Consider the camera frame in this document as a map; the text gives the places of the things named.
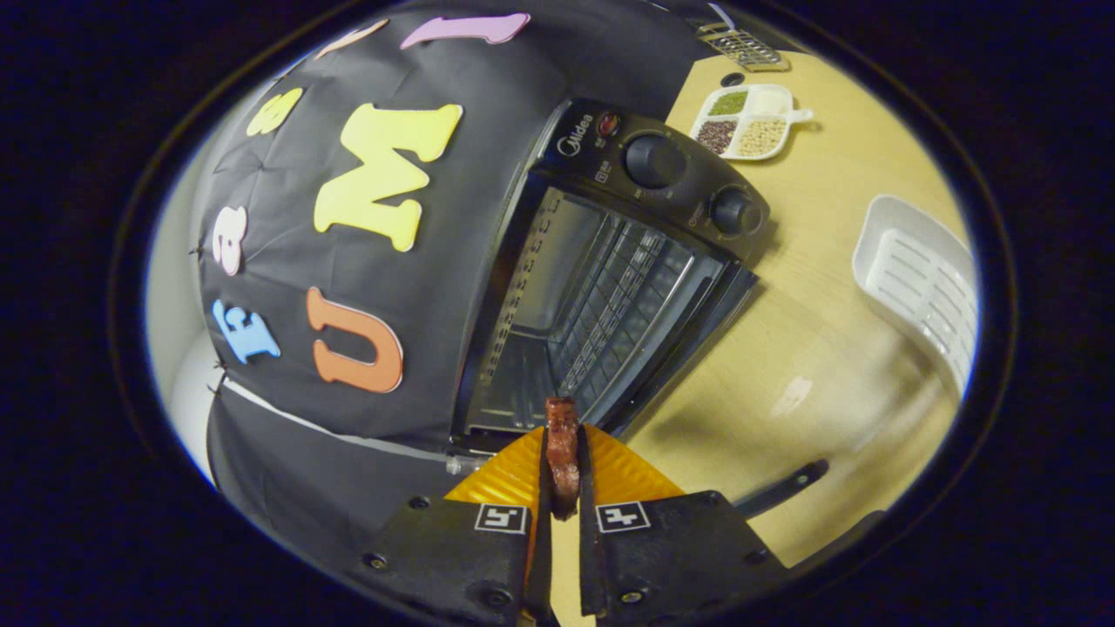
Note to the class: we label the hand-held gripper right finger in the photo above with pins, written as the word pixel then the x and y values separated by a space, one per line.
pixel 671 557

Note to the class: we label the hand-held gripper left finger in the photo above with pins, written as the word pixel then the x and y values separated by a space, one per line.
pixel 462 557

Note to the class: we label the brown meat steak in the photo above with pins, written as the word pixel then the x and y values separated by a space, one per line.
pixel 563 453

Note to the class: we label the black toaster oven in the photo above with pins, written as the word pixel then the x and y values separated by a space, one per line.
pixel 653 161

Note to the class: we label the white plastic tray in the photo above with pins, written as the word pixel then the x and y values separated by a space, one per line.
pixel 923 279

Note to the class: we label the white divided grain dish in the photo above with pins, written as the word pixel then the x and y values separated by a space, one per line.
pixel 749 126

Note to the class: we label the small black round lid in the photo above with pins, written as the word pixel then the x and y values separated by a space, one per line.
pixel 733 79

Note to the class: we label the metal mesh utensil holder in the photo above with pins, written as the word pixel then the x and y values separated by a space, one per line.
pixel 745 48

